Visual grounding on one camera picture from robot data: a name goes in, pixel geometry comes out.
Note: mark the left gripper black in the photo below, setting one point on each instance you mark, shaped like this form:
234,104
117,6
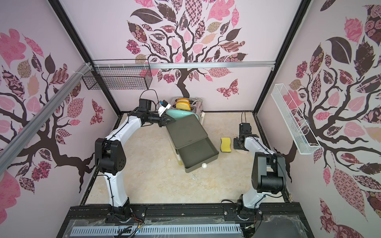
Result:
162,119

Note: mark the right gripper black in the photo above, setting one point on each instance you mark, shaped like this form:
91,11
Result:
238,144

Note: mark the yellow green sponge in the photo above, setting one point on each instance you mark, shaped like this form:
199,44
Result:
225,146

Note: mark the three-drawer storage cabinet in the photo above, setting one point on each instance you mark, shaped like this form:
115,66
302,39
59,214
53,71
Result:
185,131

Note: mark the grey top drawer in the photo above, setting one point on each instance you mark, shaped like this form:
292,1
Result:
198,153

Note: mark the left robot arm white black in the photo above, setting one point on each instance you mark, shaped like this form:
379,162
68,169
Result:
110,156

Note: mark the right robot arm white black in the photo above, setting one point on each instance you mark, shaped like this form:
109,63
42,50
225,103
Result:
268,172

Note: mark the toast slice back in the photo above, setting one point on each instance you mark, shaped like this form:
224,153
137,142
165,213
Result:
182,100

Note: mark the yellow toast slice front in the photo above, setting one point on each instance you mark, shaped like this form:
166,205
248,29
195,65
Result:
183,105

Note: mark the mint green toaster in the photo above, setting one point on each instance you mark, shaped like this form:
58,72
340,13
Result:
196,105

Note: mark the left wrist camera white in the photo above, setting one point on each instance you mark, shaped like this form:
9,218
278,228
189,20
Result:
163,107

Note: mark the black wire basket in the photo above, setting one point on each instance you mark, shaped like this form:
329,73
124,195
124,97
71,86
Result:
130,75

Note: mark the white wire shelf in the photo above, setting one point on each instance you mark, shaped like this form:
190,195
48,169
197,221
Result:
298,126

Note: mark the aluminium rail back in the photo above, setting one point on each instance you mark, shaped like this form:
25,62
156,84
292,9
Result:
180,65

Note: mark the aluminium rail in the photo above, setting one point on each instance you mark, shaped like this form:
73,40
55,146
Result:
16,145
180,65

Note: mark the black base frame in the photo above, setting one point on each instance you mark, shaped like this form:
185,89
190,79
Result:
272,220

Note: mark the white cable duct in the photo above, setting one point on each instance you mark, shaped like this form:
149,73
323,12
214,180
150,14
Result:
155,230

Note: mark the aluminium rail left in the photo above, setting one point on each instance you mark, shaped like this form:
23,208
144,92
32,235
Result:
16,145

